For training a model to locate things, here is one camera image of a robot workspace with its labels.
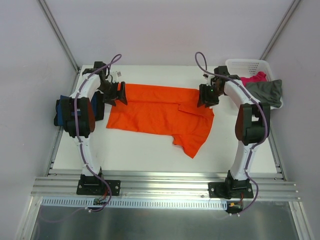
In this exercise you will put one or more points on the white plastic basket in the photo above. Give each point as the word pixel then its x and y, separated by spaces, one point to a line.
pixel 248 68

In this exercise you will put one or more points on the pink t shirt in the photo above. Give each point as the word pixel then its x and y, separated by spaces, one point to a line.
pixel 259 77

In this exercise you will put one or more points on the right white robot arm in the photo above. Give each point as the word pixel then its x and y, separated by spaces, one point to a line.
pixel 252 127

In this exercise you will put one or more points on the blue folded t shirt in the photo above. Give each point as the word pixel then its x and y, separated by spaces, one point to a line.
pixel 58 120

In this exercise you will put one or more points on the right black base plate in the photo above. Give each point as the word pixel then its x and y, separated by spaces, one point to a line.
pixel 226 191

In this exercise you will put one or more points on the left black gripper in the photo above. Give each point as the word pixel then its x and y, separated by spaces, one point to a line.
pixel 115 93

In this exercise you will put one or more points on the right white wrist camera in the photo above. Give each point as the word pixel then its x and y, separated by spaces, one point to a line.
pixel 210 79

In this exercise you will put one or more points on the white slotted cable duct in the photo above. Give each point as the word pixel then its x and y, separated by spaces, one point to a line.
pixel 135 203

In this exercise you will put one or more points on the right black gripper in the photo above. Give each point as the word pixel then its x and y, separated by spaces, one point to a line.
pixel 206 95

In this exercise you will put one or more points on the grey t shirt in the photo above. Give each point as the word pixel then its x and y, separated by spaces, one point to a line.
pixel 267 92

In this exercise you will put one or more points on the orange t shirt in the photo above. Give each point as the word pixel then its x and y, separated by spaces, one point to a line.
pixel 166 111

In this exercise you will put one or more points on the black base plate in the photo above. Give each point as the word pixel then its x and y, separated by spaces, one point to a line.
pixel 98 187
pixel 226 191

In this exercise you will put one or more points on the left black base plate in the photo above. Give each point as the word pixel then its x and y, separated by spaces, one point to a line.
pixel 98 187

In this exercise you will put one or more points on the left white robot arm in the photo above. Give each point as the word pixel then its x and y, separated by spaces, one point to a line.
pixel 79 112

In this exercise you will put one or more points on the aluminium mounting rail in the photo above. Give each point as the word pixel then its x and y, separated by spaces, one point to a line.
pixel 165 185

